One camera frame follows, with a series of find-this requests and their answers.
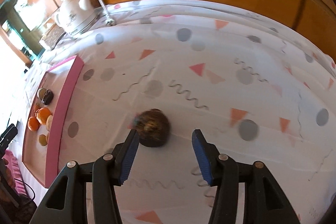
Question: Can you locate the dark fruit in tray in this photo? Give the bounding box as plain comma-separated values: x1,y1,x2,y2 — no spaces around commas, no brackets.
37,88,54,105

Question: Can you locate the yellow round fruit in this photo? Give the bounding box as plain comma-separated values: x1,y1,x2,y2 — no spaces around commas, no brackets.
38,134,48,147

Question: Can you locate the white power cable plug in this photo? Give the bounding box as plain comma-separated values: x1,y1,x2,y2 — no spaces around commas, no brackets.
98,0,116,26

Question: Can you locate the white patterned tablecloth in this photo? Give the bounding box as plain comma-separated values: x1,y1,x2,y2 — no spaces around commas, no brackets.
23,0,336,224

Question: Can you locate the brown round fruit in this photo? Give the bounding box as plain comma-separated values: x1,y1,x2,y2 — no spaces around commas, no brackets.
132,109,171,147

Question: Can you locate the white electric kettle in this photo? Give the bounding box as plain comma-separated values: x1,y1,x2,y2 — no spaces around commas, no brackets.
54,0,97,36

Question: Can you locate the pink tray box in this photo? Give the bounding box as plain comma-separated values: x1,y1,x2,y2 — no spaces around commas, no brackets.
22,56,84,188

